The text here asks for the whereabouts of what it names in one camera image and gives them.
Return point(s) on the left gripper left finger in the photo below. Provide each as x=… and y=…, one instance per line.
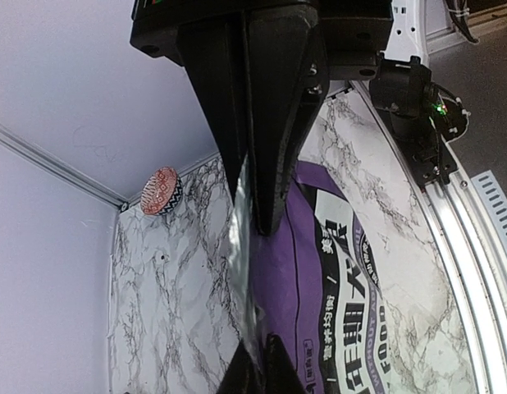
x=241, y=376

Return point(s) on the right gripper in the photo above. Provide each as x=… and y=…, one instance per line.
x=260, y=73

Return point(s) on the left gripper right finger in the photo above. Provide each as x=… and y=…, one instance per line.
x=280, y=376

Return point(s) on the purple pet food bag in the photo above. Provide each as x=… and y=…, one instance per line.
x=314, y=284

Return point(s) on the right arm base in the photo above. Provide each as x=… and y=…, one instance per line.
x=422, y=117

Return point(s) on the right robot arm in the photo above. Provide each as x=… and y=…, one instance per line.
x=405, y=37

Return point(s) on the red patterned small bowl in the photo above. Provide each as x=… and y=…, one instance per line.
x=162, y=192

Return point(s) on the front aluminium rail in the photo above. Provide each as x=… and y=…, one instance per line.
x=442, y=267

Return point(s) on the right aluminium frame post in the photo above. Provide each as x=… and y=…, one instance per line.
x=61, y=170

